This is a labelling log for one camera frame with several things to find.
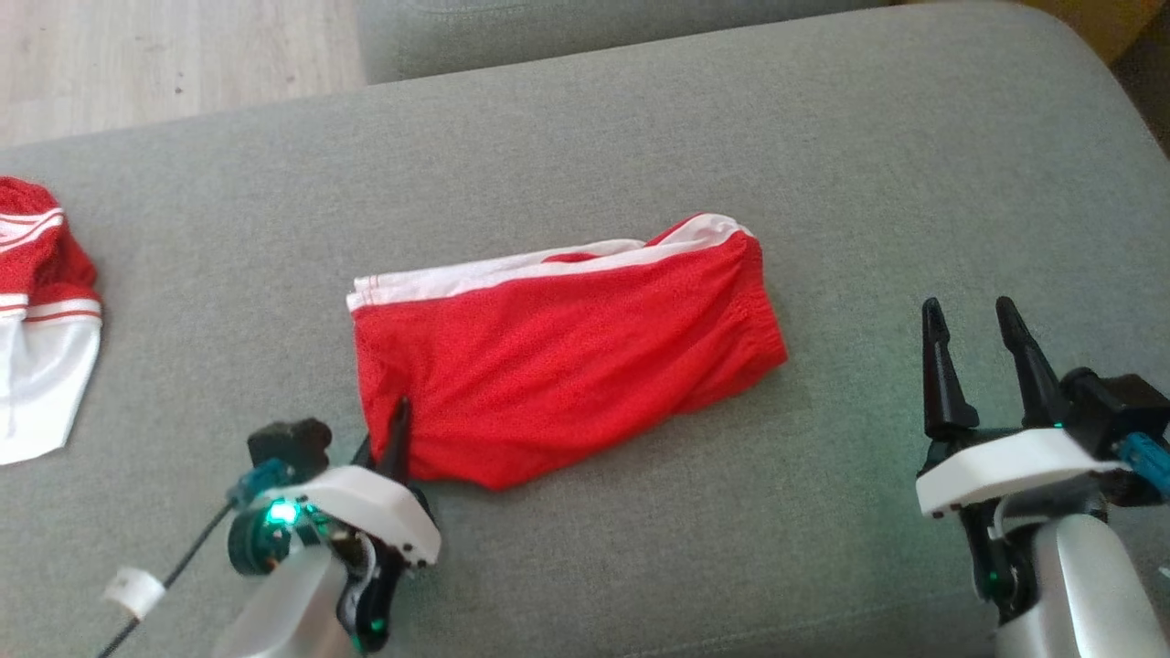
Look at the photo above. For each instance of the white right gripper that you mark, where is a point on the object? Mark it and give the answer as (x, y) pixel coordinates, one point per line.
(1015, 461)

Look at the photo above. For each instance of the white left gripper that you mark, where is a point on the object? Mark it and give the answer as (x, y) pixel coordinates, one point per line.
(375, 512)

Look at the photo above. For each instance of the red Bulls basketball shorts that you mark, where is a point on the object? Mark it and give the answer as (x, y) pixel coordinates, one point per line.
(567, 366)

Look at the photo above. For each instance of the red basketball jersey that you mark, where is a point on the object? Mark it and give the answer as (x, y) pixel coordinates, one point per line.
(46, 366)

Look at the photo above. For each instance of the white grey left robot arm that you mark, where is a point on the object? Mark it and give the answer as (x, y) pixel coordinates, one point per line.
(292, 612)

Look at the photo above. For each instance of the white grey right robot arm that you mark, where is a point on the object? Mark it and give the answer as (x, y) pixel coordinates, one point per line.
(1088, 585)

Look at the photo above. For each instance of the large grey fabric sofa seat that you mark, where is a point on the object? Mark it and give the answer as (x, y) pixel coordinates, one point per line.
(640, 137)

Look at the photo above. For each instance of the small grey sofa cushion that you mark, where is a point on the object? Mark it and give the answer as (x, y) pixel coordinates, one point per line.
(548, 32)

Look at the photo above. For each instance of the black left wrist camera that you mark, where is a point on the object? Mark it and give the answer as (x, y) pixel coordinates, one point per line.
(288, 441)

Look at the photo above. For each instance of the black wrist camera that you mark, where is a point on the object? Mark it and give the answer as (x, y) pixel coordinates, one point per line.
(288, 441)
(1115, 407)

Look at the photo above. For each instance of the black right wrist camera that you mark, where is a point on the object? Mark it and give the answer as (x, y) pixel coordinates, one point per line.
(1115, 407)

